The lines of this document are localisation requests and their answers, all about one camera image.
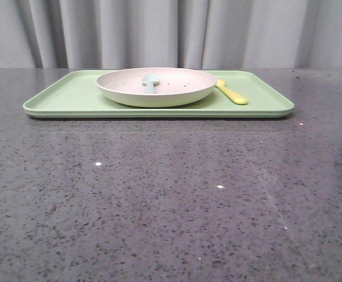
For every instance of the light green rectangular tray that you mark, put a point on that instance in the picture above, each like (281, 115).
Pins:
(77, 96)

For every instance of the grey pleated curtain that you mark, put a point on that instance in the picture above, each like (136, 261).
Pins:
(185, 34)

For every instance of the white speckled plate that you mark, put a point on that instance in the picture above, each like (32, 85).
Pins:
(178, 86)

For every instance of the light blue plastic spoon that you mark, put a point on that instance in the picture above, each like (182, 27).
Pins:
(150, 81)

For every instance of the yellow plastic fork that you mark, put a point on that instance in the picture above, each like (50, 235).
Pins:
(234, 96)

